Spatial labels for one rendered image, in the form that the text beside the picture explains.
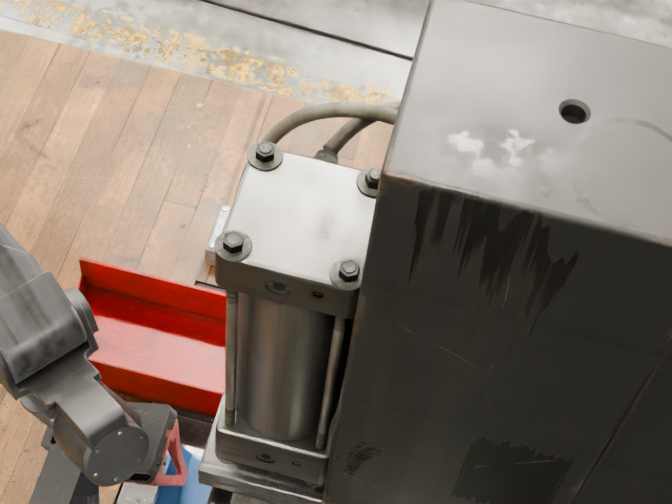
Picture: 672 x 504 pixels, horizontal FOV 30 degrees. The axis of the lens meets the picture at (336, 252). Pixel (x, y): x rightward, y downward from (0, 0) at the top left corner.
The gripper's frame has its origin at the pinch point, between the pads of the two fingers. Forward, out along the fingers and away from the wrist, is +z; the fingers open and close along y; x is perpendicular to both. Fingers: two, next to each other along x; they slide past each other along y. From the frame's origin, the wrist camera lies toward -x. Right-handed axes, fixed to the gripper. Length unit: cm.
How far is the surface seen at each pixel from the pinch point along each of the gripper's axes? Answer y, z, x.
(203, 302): -7.3, 6.1, 22.6
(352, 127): 35, -38, 10
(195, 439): -5.3, 9.7, 7.9
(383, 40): -56, 100, 147
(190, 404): -5.8, 7.7, 10.9
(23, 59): -40, -4, 52
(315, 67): -67, 93, 134
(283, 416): 25.5, -22.3, -3.2
